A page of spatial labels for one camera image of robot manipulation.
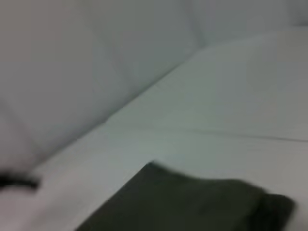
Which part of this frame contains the dark green t-shirt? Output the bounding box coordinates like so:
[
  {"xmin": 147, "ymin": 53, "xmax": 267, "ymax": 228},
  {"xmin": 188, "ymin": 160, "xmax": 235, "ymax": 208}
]
[{"xmin": 74, "ymin": 161, "xmax": 296, "ymax": 231}]

